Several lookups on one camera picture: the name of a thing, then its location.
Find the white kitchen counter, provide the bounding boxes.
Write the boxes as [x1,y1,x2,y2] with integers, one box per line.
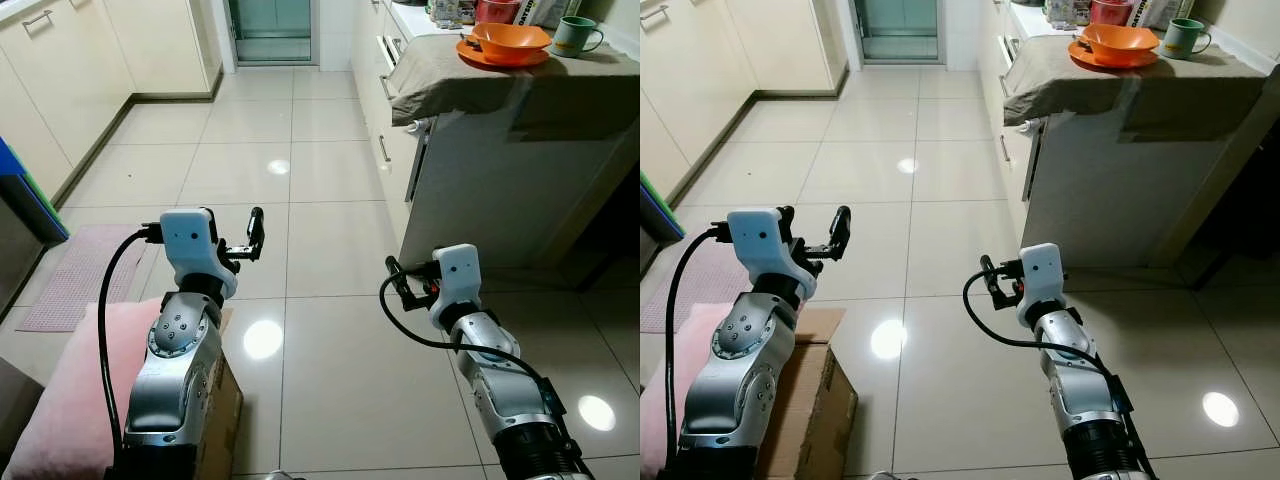
[975,0,1081,236]
[350,0,471,236]

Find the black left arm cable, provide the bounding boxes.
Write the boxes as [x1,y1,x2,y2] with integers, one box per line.
[97,228,166,471]
[663,228,731,471]

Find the orange plastic plate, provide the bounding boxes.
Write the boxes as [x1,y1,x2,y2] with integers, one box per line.
[1067,38,1159,71]
[457,37,551,70]

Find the pink floor mat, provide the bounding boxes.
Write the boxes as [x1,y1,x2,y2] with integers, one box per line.
[640,235,736,336]
[15,224,161,334]

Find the white floor cabinet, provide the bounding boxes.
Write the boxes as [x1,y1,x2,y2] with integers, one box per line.
[1020,100,1266,269]
[400,100,641,269]

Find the brown cardboard box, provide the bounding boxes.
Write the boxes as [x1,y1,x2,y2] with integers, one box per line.
[195,308,244,480]
[755,307,859,480]

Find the orange plastic bowl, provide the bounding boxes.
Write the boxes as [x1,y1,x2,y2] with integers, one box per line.
[1080,22,1161,63]
[470,22,553,63]

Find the cream wall cabinets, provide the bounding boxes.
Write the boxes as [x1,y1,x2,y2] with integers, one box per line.
[0,0,223,201]
[640,0,849,196]

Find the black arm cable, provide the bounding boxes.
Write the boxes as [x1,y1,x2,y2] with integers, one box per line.
[663,228,731,471]
[378,268,576,421]
[97,228,166,471]
[963,268,1141,416]

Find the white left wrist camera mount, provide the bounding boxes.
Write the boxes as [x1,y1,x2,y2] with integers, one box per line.
[160,208,241,301]
[727,208,811,301]

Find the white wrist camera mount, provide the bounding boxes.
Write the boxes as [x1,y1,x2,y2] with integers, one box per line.
[727,208,811,301]
[1018,243,1067,327]
[160,208,241,301]
[432,244,483,333]

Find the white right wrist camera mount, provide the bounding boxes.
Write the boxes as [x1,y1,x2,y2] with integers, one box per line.
[1018,243,1067,327]
[432,244,483,333]

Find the green mug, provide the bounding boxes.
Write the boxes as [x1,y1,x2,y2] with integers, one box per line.
[1160,18,1213,61]
[551,16,605,58]

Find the grey-brown cloth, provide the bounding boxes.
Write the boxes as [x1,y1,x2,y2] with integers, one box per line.
[1003,33,1269,141]
[388,33,641,128]

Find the blue edged panel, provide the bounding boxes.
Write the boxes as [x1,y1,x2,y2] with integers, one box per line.
[0,135,71,246]
[640,170,686,241]

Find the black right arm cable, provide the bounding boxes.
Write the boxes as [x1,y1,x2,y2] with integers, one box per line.
[963,268,1141,416]
[378,268,576,421]

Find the glass door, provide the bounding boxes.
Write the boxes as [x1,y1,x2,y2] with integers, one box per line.
[853,0,941,63]
[228,0,313,66]

